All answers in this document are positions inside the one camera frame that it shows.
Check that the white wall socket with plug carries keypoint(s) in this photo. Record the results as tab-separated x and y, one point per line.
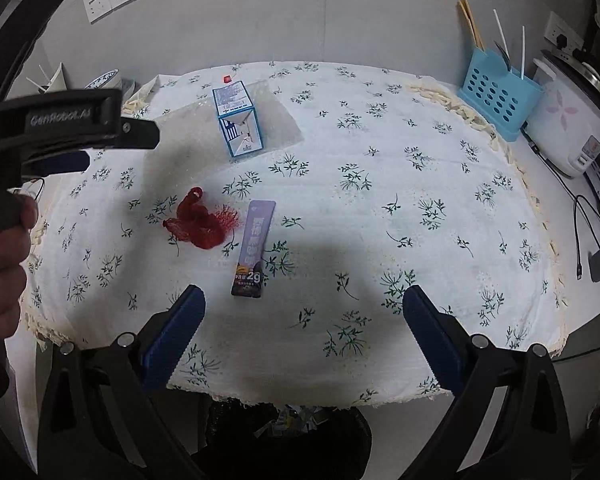
562	30

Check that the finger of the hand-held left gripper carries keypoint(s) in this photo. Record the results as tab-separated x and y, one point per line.
60	163
140	134

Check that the red tassel knot ornament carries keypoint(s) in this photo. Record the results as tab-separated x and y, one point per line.
200	222

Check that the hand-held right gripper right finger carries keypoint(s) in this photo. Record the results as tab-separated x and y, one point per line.
430	335

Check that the blue perforated utensil holder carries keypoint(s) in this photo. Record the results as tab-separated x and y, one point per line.
495	95

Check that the black mesh trash bin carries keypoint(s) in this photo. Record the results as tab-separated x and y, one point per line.
330	445

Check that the black power adapter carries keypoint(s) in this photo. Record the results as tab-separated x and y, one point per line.
598	266

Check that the person's left hand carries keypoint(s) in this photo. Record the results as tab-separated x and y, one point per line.
5	280

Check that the wooden chopstick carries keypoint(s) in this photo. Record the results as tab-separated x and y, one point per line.
474	22
467	22

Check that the dark utensil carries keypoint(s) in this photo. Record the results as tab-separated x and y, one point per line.
503	56

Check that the clear plastic bag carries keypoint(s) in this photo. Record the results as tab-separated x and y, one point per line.
280	120

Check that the white table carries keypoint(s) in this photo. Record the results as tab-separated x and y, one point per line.
585	320

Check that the blue white milk carton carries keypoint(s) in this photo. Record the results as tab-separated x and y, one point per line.
237	120

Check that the purple snack packet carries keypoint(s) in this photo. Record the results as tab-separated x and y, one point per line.
255	245

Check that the blue white bowl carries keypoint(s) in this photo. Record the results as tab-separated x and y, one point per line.
102	81

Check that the white paper container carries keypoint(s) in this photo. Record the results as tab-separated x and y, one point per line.
55	79

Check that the white floral tasselled tablecloth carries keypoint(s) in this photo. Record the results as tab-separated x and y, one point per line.
380	185

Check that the white flowered rice cooker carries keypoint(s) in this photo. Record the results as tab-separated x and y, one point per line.
570	115

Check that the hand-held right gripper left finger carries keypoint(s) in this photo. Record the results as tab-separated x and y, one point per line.
177	335

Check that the white straw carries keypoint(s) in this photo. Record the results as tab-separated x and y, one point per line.
523	52
501	35

